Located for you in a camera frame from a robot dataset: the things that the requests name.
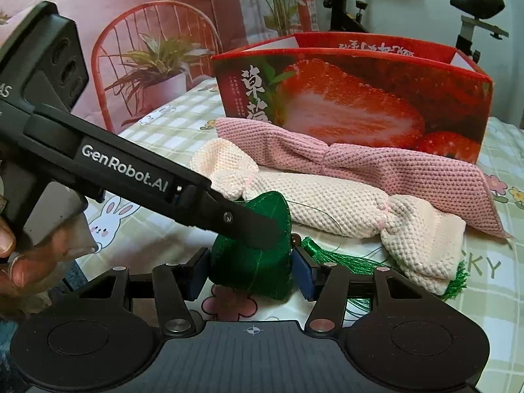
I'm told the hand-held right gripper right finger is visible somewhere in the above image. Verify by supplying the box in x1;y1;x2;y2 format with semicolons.
291;249;427;333

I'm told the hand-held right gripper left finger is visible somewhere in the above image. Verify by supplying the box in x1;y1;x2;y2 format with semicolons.
76;247;210;335

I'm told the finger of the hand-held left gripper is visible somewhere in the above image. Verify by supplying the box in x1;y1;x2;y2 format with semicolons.
175;182;290;251

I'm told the green fabric pouch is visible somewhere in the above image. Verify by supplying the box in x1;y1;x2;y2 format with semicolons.
210;190;294;301

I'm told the red strawberry print box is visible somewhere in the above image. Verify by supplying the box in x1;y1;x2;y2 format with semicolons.
210;31;494;165

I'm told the person's left hand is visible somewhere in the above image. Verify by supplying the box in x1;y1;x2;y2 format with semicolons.
0;215;99;321

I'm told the green tassel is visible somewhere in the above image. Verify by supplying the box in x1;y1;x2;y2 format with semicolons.
301;235;468;321

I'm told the cream knitted cloth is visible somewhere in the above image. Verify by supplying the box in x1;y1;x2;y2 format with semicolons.
189;138;467;296

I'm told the pink knitted cloth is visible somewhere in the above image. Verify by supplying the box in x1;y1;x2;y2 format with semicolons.
215;117;513;239

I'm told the checked rabbit print bed sheet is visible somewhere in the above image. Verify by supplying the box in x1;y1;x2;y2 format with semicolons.
78;77;524;381

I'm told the black exercise bike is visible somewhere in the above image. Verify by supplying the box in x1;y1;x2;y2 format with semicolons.
307;0;511;63

